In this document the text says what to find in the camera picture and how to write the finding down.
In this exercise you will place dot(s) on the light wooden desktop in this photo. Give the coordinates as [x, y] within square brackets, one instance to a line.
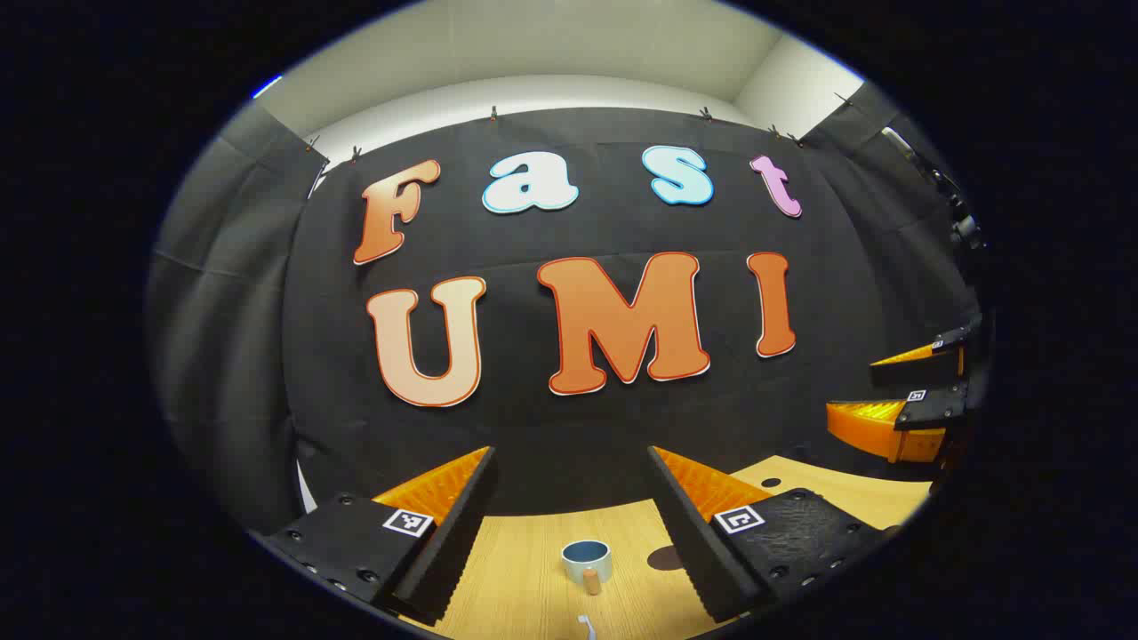
[524, 578]

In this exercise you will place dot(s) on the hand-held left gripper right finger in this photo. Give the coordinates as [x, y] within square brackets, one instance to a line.
[689, 542]

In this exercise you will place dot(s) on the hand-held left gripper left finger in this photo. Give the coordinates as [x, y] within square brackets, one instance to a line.
[453, 542]

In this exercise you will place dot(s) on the dark round coaster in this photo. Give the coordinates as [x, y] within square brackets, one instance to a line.
[662, 559]

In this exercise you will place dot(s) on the black backdrop cloth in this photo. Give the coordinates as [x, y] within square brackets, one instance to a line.
[569, 418]

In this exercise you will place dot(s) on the white toothbrush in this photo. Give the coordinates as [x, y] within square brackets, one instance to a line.
[586, 626]

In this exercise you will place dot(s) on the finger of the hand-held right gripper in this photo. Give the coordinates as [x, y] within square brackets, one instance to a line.
[925, 366]
[929, 411]

